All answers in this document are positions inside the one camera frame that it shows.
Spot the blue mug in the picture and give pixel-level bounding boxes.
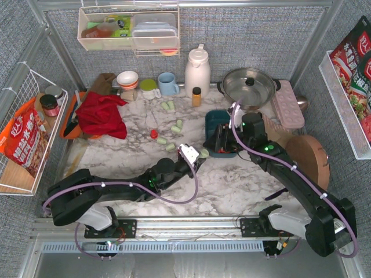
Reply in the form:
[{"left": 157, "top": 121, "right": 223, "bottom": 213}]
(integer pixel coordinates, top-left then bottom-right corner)
[{"left": 158, "top": 72, "right": 180, "bottom": 96}]

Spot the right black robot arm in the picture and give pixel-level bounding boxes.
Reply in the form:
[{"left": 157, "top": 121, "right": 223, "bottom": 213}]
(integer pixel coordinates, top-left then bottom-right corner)
[{"left": 203, "top": 110, "right": 358, "bottom": 258}]

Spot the green packaged item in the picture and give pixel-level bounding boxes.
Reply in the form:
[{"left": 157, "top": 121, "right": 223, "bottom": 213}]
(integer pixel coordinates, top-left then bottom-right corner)
[{"left": 104, "top": 14, "right": 132, "bottom": 38}]

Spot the pink egg tray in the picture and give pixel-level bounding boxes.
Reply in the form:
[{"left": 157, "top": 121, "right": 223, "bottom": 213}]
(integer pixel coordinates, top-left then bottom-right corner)
[{"left": 271, "top": 79, "right": 305, "bottom": 129}]

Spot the cream wall basket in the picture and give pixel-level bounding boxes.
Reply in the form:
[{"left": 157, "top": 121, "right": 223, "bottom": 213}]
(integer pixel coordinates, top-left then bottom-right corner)
[{"left": 77, "top": 4, "right": 180, "bottom": 55}]

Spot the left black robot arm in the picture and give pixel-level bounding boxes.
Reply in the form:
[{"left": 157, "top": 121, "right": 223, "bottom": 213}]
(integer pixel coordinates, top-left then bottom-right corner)
[{"left": 43, "top": 156, "right": 205, "bottom": 231}]

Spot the red seasoning bag left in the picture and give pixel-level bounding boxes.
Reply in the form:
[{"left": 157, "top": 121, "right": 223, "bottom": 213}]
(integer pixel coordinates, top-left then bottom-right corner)
[{"left": 1, "top": 98, "right": 49, "bottom": 178}]

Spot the teal storage basket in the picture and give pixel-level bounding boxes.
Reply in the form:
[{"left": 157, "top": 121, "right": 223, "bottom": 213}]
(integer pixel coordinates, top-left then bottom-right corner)
[{"left": 205, "top": 109, "right": 237, "bottom": 159}]

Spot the round wooden board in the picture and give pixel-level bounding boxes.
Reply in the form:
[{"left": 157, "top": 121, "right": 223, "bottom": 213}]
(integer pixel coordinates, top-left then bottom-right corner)
[{"left": 285, "top": 135, "right": 330, "bottom": 190}]

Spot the dark lidded jar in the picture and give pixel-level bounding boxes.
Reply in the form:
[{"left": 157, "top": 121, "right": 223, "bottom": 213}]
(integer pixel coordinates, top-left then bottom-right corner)
[{"left": 39, "top": 94, "right": 60, "bottom": 117}]

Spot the green coffee capsule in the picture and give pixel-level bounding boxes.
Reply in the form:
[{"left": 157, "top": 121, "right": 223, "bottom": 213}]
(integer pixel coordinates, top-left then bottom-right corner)
[
  {"left": 157, "top": 137, "right": 167, "bottom": 145},
  {"left": 167, "top": 101, "right": 175, "bottom": 112},
  {"left": 171, "top": 125, "right": 181, "bottom": 133},
  {"left": 176, "top": 119, "right": 183, "bottom": 129},
  {"left": 199, "top": 148, "right": 209, "bottom": 158},
  {"left": 161, "top": 102, "right": 170, "bottom": 111},
  {"left": 165, "top": 143, "right": 176, "bottom": 152}
]

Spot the red seasoning bag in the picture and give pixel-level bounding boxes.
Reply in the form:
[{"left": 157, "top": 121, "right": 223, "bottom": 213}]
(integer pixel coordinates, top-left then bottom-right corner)
[
  {"left": 330, "top": 16, "right": 370, "bottom": 141},
  {"left": 1, "top": 98, "right": 49, "bottom": 178}
]

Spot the white wire basket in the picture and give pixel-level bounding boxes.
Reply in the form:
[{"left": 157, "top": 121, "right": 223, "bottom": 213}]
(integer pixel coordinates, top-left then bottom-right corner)
[
  {"left": 1, "top": 61, "right": 69, "bottom": 196},
  {"left": 318, "top": 50, "right": 370, "bottom": 160}
]

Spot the striped pink cloth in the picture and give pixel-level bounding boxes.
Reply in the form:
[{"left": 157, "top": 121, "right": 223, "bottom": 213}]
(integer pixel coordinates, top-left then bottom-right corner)
[{"left": 262, "top": 114, "right": 282, "bottom": 130}]

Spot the red cloth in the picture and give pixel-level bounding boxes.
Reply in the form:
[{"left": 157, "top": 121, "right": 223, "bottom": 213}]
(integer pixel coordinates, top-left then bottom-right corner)
[{"left": 76, "top": 91, "right": 128, "bottom": 140}]

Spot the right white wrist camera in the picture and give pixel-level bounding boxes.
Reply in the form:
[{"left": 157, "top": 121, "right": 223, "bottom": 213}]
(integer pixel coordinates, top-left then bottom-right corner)
[{"left": 227, "top": 103, "right": 244, "bottom": 129}]

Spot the white wire basket left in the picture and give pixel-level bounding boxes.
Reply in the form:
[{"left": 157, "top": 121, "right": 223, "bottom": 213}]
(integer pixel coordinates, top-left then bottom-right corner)
[{"left": 1, "top": 61, "right": 69, "bottom": 196}]

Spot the white wire basket right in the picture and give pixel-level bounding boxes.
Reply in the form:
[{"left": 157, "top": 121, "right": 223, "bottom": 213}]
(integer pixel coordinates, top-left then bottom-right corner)
[{"left": 318, "top": 50, "right": 370, "bottom": 160}]

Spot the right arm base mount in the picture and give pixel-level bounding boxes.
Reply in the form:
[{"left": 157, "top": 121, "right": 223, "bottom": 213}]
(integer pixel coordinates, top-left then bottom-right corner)
[{"left": 238, "top": 217, "right": 293, "bottom": 238}]

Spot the glass pepper grinder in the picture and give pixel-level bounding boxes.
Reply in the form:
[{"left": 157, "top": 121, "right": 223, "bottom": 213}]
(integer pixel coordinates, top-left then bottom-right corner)
[{"left": 117, "top": 90, "right": 137, "bottom": 101}]

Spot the silver lidded jar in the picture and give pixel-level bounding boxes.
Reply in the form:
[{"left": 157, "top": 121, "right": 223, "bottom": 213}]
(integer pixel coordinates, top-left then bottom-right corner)
[{"left": 45, "top": 85, "right": 63, "bottom": 100}]

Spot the white thermos jug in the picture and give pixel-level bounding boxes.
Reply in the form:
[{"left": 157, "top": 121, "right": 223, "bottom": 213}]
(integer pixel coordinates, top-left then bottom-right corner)
[{"left": 184, "top": 44, "right": 211, "bottom": 98}]

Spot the brown cardboard sheet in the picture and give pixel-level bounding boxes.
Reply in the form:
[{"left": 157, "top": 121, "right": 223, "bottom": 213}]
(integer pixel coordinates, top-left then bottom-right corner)
[{"left": 264, "top": 122, "right": 294, "bottom": 147}]

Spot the stainless steel pot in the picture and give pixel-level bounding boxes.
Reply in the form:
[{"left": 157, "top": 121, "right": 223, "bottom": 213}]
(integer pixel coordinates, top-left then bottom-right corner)
[{"left": 217, "top": 68, "right": 282, "bottom": 111}]

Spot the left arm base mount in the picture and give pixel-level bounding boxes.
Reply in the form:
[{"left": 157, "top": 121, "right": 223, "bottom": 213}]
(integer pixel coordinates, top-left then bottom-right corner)
[{"left": 84, "top": 219, "right": 137, "bottom": 239}]

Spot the clear plastic food container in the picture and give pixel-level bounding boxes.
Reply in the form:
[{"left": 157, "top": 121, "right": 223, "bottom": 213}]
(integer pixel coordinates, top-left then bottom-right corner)
[{"left": 131, "top": 13, "right": 178, "bottom": 50}]

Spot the red seasoning bag right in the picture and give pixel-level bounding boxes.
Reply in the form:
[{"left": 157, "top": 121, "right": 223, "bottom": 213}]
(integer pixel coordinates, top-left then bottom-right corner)
[{"left": 330, "top": 16, "right": 370, "bottom": 141}]

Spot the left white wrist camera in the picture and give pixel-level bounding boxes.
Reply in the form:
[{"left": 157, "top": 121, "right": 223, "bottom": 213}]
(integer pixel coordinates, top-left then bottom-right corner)
[{"left": 178, "top": 144, "right": 200, "bottom": 164}]

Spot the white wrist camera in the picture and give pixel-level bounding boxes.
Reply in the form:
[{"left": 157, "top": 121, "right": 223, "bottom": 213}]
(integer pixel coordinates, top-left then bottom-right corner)
[
  {"left": 178, "top": 144, "right": 200, "bottom": 164},
  {"left": 227, "top": 103, "right": 244, "bottom": 129}
]

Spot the orange tray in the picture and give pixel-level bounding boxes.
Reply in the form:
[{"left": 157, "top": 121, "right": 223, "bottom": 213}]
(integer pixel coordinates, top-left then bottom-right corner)
[{"left": 59, "top": 94, "right": 82, "bottom": 140}]

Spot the white orange striped bowl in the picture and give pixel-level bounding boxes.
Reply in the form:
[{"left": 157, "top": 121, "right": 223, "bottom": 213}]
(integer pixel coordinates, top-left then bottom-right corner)
[{"left": 116, "top": 71, "right": 139, "bottom": 90}]

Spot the orange spice bottle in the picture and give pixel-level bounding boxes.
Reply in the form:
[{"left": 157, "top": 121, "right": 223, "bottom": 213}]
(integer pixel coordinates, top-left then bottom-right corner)
[{"left": 192, "top": 87, "right": 202, "bottom": 107}]

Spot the green lidded cup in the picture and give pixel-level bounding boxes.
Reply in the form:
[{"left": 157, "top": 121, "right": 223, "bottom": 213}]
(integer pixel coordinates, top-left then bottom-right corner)
[{"left": 140, "top": 79, "right": 161, "bottom": 100}]

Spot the brown cloth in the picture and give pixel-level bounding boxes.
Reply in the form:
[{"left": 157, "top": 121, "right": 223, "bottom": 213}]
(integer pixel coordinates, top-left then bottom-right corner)
[{"left": 89, "top": 73, "right": 116, "bottom": 96}]

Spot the red coffee capsule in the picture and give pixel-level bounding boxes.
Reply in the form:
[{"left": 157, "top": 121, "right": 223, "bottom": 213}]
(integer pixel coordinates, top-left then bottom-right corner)
[{"left": 150, "top": 129, "right": 158, "bottom": 139}]

